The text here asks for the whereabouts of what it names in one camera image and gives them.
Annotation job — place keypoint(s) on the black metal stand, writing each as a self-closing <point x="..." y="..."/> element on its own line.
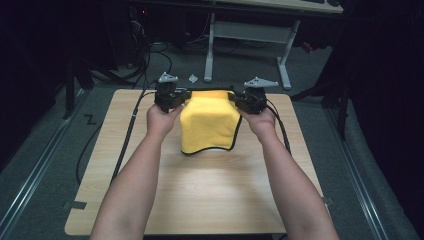
<point x="341" y="110"/>
<point x="70" y="90"/>

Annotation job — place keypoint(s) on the dark keyboard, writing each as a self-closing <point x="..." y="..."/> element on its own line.
<point x="313" y="1"/>

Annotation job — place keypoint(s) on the small red object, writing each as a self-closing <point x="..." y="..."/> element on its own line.
<point x="307" y="47"/>

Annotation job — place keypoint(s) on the yellow towel with black trim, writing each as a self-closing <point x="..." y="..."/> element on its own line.
<point x="208" y="121"/>

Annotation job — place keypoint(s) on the person's right hand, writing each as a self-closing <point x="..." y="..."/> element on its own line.
<point x="261" y="123"/>

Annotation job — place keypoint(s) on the metal floor rail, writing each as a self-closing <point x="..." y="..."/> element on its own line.
<point x="358" y="176"/>
<point x="40" y="156"/>

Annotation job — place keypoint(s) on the person's left hand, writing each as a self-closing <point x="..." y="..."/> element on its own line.
<point x="160" y="121"/>

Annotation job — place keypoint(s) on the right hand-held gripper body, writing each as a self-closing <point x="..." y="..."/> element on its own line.
<point x="255" y="100"/>

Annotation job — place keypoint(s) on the white paper scrap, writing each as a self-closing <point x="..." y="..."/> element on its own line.
<point x="193" y="78"/>

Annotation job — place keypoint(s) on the white-legged background desk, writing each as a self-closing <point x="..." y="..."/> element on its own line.
<point x="250" y="31"/>

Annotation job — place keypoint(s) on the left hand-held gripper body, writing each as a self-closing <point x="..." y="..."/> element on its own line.
<point x="165" y="95"/>

